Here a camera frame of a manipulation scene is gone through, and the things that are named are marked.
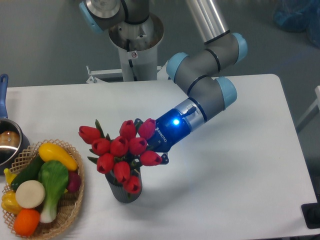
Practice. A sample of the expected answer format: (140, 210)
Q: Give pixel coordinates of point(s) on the round beige disc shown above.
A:
(30, 194)

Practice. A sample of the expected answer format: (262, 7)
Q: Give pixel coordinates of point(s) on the yellow banana tip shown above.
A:
(9, 176)

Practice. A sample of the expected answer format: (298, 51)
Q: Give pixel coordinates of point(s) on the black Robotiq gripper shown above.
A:
(170, 128)

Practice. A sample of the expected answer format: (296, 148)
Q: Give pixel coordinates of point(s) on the orange fruit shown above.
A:
(26, 222)

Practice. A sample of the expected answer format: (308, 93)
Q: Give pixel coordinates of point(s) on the woven wicker basket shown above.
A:
(68, 206)

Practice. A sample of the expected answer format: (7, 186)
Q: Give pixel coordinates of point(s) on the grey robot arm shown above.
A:
(206, 96)

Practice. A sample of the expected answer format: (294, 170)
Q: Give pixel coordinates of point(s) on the yellow squash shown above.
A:
(52, 152)

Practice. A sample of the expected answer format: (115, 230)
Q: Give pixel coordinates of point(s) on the purple red radish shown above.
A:
(74, 182)

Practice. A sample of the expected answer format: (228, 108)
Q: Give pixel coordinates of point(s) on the black device at edge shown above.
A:
(311, 214)

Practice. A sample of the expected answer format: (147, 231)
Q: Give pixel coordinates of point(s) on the dark green cucumber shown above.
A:
(30, 172)

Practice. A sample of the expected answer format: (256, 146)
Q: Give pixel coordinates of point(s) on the blue plastic bag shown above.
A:
(299, 16)

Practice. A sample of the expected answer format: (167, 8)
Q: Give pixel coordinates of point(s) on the green bok choy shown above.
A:
(54, 177)

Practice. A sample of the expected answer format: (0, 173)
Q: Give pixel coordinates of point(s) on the yellow bell pepper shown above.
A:
(9, 203)

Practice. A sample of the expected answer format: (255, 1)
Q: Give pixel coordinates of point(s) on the dark grey ribbed vase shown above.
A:
(118, 190)

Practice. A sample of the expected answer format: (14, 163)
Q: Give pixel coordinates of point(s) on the red tulip bouquet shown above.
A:
(128, 151)

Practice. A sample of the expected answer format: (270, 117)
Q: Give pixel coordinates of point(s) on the blue handled saucepan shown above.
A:
(12, 139)

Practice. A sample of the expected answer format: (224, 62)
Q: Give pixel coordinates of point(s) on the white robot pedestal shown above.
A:
(137, 46)

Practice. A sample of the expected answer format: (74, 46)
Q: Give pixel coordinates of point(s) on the white furniture frame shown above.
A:
(310, 112)

